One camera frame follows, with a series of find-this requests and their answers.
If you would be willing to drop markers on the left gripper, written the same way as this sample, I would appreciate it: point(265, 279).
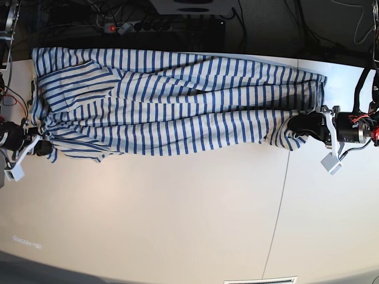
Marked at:
point(349, 127)

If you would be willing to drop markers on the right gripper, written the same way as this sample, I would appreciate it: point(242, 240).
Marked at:
point(15, 137)

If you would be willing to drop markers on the blue white striped T-shirt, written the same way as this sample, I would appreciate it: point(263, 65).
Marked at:
point(93, 103)

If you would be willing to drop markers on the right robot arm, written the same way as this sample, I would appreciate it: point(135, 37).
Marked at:
point(6, 59)

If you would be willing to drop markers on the grey box at left edge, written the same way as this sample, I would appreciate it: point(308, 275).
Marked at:
point(2, 174)

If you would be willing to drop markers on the black power strip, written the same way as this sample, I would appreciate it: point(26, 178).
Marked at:
point(157, 25)

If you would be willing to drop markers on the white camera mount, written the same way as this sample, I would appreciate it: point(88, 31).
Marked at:
point(14, 171)
point(331, 162)

